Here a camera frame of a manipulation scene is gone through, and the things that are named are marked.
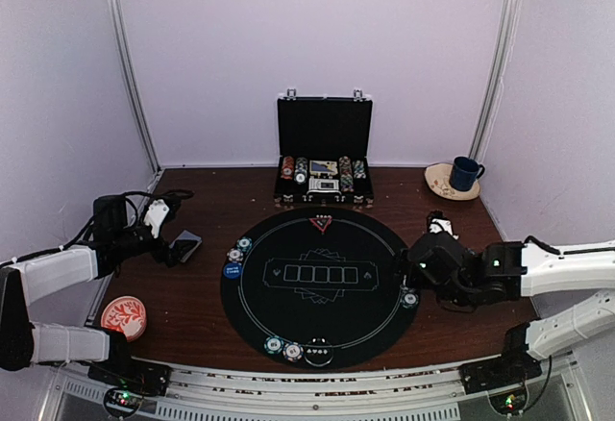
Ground red white round coaster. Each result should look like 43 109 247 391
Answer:
100 296 147 342

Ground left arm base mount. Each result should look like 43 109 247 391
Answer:
87 359 172 419

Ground green chips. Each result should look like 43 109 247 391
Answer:
236 236 253 253
400 291 419 310
263 335 284 355

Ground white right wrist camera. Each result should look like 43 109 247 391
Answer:
427 210 458 239

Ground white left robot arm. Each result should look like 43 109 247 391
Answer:
1 189 200 386

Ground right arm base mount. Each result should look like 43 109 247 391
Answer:
459 357 553 418

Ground front aluminium rail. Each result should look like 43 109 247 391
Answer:
36 336 587 421

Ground dark blue mug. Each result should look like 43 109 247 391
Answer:
449 157 485 192

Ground red triangle all-in marker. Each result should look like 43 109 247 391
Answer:
308 215 332 235

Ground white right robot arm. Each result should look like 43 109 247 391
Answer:
396 231 614 384

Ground beige ceramic plate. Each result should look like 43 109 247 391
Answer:
424 163 480 201

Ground round black poker mat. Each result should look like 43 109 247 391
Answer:
220 208 420 371

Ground clear round dealer button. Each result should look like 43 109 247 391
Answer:
304 337 333 368

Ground blue small blind button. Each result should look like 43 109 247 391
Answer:
222 262 243 280

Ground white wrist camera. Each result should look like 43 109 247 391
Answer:
427 210 458 239
143 199 169 238

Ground purple green chip row in case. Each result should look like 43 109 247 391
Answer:
353 160 366 180

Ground left aluminium frame post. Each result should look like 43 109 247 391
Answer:
107 0 161 175

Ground black poker chip case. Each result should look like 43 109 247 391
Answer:
273 88 375 206

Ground white card box in case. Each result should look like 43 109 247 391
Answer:
308 177 340 193

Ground right aluminium frame post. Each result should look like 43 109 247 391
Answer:
469 0 521 161

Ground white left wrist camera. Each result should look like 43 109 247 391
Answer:
143 199 169 238

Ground aluminium frame post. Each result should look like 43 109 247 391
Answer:
107 0 161 175
469 0 521 161

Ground red chip row in case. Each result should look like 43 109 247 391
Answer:
281 156 295 180

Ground multicolour chip row in case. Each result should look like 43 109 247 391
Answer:
338 156 354 193

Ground white blue chips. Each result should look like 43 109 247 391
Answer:
283 342 304 362
227 248 244 263

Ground blue playing card deck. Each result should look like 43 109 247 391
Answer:
170 230 202 263

